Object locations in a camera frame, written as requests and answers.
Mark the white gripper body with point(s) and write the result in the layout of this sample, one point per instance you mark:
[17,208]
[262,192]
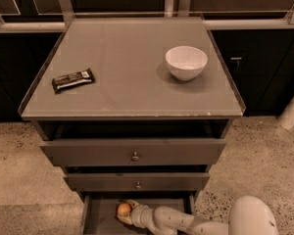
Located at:
[139,213]

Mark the orange fruit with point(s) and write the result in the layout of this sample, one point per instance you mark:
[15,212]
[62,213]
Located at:
[124,209]

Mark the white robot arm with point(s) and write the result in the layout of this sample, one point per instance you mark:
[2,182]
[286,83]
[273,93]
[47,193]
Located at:
[248,215]

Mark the grey bottom drawer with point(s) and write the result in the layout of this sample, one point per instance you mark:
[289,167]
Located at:
[100,210]

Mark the grey drawer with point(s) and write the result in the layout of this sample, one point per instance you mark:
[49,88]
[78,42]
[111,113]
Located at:
[100,210]
[127,182]
[130,152]

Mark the grey middle drawer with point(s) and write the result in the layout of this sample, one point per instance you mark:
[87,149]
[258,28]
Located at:
[127,182]

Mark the grey top drawer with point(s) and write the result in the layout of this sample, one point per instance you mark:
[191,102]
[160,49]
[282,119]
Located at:
[130,152]

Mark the grey drawer cabinet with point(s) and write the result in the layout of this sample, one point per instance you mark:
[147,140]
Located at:
[134,94]

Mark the black snack bar wrapper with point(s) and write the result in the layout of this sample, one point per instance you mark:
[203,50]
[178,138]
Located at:
[72,80]

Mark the white ceramic bowl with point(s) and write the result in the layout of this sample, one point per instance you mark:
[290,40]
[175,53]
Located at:
[186,62]

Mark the metal railing frame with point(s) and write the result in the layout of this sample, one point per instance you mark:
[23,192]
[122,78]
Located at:
[55,15]

